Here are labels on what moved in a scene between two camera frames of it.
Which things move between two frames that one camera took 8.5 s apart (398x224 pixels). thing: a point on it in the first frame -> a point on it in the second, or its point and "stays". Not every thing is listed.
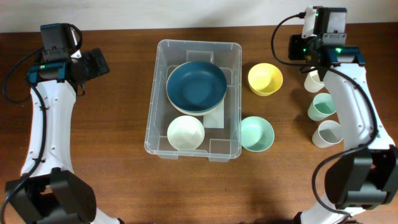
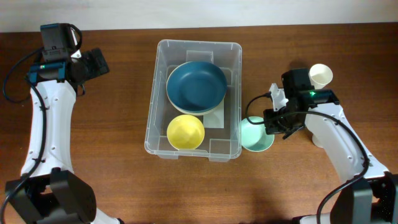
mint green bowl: x=257 y=134 stays
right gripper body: x=295 y=51 -> x=275 y=123
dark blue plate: x=196 y=86 stays
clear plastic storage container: x=195 y=106 stays
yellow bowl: x=264 y=78 -> x=185 y=132
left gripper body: x=91 y=66 stays
